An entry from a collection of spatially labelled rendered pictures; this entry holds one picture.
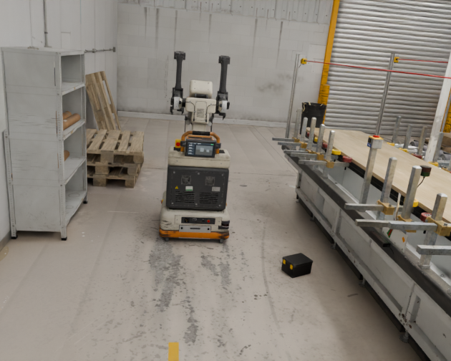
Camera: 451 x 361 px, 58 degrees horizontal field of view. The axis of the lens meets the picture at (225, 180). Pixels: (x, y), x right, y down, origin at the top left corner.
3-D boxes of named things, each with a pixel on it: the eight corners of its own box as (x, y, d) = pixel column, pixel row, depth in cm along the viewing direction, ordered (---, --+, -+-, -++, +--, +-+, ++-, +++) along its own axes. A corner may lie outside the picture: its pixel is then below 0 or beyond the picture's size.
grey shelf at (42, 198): (11, 238, 344) (-4, 46, 297) (44, 200, 429) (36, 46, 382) (66, 241, 350) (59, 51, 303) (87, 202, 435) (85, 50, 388)
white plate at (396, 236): (403, 253, 225) (406, 236, 222) (381, 232, 249) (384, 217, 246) (404, 253, 225) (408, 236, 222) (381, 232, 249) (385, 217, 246)
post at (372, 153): (359, 212, 280) (371, 148, 266) (356, 209, 285) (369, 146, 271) (365, 212, 281) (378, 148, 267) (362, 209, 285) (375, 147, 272)
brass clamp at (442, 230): (439, 236, 195) (441, 226, 194) (422, 224, 208) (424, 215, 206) (450, 236, 196) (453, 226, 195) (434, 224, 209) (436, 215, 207)
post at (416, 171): (396, 247, 233) (416, 166, 218) (394, 244, 236) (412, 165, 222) (402, 247, 233) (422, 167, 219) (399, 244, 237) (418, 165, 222)
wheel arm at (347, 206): (346, 210, 246) (346, 204, 244) (343, 208, 249) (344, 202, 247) (412, 213, 251) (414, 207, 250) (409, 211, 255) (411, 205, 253)
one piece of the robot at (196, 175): (225, 224, 371) (233, 134, 346) (164, 222, 364) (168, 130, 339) (221, 210, 403) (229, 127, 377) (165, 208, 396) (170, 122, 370)
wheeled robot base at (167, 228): (229, 241, 369) (232, 216, 361) (158, 239, 360) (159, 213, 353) (222, 213, 432) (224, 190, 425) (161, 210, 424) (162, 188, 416)
